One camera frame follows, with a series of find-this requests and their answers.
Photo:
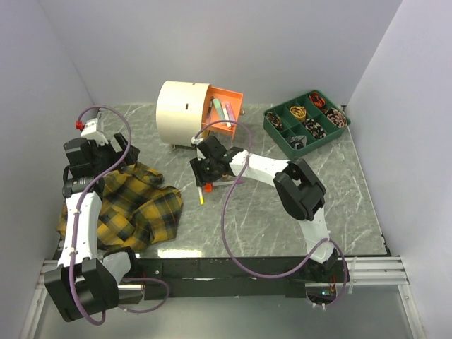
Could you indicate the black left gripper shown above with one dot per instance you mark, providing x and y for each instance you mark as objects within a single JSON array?
[{"x": 132, "y": 151}]

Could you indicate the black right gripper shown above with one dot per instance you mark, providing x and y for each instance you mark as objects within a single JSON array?
[{"x": 200, "y": 178}]

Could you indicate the orange black highlighter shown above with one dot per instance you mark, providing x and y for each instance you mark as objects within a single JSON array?
[{"x": 208, "y": 188}]

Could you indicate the yellow marker pen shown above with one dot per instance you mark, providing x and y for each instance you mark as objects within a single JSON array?
[{"x": 201, "y": 196}]

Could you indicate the purple blue pen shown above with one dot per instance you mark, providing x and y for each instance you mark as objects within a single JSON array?
[{"x": 208, "y": 116}]

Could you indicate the lilac highlighter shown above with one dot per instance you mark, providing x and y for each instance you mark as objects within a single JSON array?
[{"x": 227, "y": 108}]

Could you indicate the round beige drawer cabinet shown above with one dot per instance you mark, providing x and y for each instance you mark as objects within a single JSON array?
[{"x": 182, "y": 107}]

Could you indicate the mint green highlighter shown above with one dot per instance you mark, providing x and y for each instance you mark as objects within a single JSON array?
[{"x": 218, "y": 108}]

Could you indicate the pink white pen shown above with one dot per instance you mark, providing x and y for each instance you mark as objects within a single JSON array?
[{"x": 229, "y": 121}]

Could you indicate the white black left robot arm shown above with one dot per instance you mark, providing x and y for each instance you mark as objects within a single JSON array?
[{"x": 82, "y": 284}]

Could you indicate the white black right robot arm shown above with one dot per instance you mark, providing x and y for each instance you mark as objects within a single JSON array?
[{"x": 301, "y": 193}]

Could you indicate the purple tipped white pen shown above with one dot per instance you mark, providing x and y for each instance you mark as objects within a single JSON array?
[{"x": 223, "y": 183}]

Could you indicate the yellow plaid shirt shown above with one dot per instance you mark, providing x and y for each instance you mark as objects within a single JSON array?
[{"x": 137, "y": 210}]

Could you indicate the brown black hair scrunchie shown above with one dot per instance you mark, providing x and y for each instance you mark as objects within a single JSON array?
[{"x": 275, "y": 120}]

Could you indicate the grey hair scrunchie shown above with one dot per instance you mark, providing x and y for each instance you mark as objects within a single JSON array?
[{"x": 298, "y": 142}]

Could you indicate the green compartment organizer tray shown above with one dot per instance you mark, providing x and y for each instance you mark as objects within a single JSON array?
[{"x": 316, "y": 104}]

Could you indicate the beige black hair scrunchie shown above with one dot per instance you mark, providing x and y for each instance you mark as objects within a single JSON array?
[{"x": 314, "y": 128}]

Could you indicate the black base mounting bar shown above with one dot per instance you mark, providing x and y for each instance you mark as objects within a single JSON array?
[{"x": 222, "y": 277}]

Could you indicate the pink black hair scrunchie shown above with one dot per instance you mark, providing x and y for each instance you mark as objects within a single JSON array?
[{"x": 337, "y": 118}]

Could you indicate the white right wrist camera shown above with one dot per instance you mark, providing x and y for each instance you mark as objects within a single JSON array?
[{"x": 195, "y": 143}]

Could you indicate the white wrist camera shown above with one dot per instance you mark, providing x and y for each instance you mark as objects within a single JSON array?
[
  {"x": 195, "y": 143},
  {"x": 92, "y": 130}
]

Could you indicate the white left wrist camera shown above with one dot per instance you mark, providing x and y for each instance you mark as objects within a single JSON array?
[{"x": 92, "y": 130}]

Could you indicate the aluminium rail frame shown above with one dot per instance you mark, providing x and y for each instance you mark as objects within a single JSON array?
[{"x": 357, "y": 297}]

